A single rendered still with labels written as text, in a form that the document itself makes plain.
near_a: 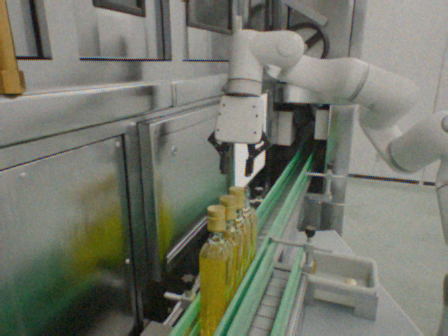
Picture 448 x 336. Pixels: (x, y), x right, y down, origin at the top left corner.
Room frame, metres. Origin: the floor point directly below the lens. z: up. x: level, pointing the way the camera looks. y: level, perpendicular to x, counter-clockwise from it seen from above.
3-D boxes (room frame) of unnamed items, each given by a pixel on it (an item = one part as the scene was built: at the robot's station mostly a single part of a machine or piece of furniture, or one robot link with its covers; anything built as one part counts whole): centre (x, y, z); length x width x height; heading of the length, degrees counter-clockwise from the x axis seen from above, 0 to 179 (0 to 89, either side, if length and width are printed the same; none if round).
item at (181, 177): (1.06, 0.00, 1.15); 0.90 x 0.03 x 0.34; 160
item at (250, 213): (0.77, -0.04, 0.99); 0.06 x 0.06 x 0.21; 71
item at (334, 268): (0.91, -0.33, 0.80); 0.22 x 0.17 x 0.09; 70
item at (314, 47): (1.65, -0.34, 1.49); 0.21 x 0.05 x 0.21; 70
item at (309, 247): (0.84, -0.20, 0.95); 0.17 x 0.03 x 0.12; 70
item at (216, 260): (0.61, 0.02, 0.99); 0.06 x 0.06 x 0.21; 70
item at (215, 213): (0.61, 0.02, 1.14); 0.04 x 0.04 x 0.04
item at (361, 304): (0.92, -0.30, 0.79); 0.27 x 0.17 x 0.08; 70
